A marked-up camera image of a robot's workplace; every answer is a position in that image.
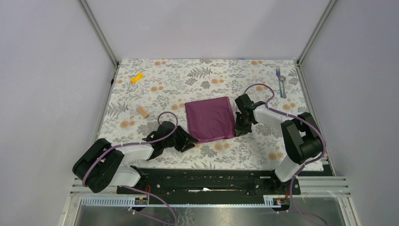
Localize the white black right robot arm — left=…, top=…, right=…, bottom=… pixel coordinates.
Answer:
left=235, top=94, right=325, bottom=194

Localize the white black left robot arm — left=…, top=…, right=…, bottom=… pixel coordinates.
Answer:
left=72, top=121, right=198, bottom=194

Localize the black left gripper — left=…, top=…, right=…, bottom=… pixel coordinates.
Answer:
left=163, top=125, right=198, bottom=152

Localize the purple cloth napkin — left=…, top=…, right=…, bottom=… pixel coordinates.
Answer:
left=184, top=97, right=236, bottom=143

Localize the silver spoon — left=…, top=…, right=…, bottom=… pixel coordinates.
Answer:
left=279, top=75, right=287, bottom=99

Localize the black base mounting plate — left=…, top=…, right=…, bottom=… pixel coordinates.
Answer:
left=135, top=168, right=301, bottom=201

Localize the iridescent fork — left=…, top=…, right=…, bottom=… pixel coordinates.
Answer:
left=276, top=67, right=283, bottom=98

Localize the floral patterned table mat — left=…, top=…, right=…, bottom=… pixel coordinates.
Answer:
left=98, top=59, right=308, bottom=170

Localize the slotted grey cable duct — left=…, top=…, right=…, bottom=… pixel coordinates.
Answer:
left=81, top=196, right=281, bottom=208

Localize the yellow plastic block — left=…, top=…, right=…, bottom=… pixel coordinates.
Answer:
left=130, top=73, right=144, bottom=84

